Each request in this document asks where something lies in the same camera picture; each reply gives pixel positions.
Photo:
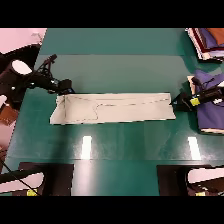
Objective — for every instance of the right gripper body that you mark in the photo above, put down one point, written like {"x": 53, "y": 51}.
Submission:
{"x": 185, "y": 102}

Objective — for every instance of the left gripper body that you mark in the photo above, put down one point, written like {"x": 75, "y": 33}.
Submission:
{"x": 64, "y": 86}

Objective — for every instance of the white T-shirt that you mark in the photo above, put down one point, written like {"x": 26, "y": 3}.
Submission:
{"x": 113, "y": 108}

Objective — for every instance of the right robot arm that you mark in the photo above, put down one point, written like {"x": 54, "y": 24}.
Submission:
{"x": 213, "y": 94}

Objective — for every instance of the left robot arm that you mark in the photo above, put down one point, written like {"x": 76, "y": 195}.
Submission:
{"x": 16, "y": 80}

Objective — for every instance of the white striped garment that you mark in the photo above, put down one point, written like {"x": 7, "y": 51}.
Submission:
{"x": 198, "y": 45}

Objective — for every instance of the blue garment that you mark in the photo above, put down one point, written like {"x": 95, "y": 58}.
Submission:
{"x": 213, "y": 45}

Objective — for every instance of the orange garment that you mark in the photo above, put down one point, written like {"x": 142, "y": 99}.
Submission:
{"x": 218, "y": 34}

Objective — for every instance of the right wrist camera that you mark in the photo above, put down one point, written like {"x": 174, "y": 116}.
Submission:
{"x": 196, "y": 82}

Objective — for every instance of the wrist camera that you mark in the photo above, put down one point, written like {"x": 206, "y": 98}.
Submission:
{"x": 196, "y": 82}
{"x": 45, "y": 66}

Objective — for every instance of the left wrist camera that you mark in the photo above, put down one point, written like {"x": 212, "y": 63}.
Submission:
{"x": 45, "y": 66}

